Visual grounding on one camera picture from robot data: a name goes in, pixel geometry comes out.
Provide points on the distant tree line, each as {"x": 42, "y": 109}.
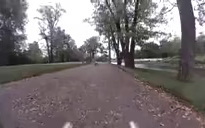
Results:
{"x": 176, "y": 46}

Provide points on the thick tree trunk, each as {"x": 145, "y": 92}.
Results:
{"x": 186, "y": 43}

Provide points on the row of trees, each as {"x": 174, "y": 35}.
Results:
{"x": 10, "y": 36}

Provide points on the pale road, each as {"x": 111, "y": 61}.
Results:
{"x": 150, "y": 63}

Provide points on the leaf-strewn asphalt path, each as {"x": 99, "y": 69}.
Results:
{"x": 96, "y": 90}

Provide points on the cluster of trees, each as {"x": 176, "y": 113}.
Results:
{"x": 126, "y": 33}

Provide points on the grass verge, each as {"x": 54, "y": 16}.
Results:
{"x": 190, "y": 86}
{"x": 13, "y": 71}

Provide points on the robot's own part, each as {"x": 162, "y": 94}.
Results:
{"x": 67, "y": 125}
{"x": 132, "y": 124}

